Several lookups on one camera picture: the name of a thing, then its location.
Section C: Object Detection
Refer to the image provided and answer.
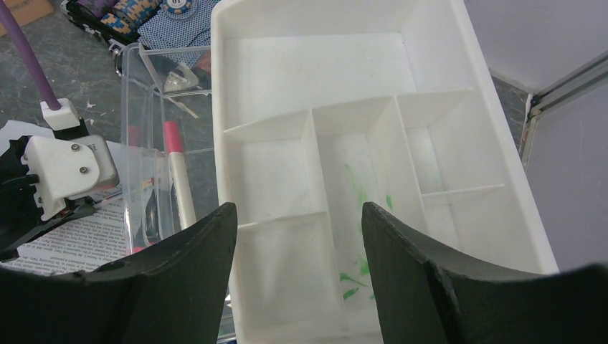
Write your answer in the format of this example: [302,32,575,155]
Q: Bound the white pink-capped marker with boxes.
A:
[163,121,196,229]

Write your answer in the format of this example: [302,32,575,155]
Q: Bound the pink clipboard with paper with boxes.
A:
[1,121,129,275]

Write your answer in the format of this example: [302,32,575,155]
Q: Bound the white drawer organizer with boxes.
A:
[120,0,559,344]

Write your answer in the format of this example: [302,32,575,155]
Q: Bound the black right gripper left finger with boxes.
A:
[1,202,237,343]

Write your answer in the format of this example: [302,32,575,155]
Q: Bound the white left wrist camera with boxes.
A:
[24,98,120,221]

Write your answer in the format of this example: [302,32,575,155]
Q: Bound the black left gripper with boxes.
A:
[1,135,96,262]

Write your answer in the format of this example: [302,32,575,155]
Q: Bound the black poker chip case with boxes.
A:
[61,1,219,72]

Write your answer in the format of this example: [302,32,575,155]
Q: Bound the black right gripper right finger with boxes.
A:
[361,202,607,343]

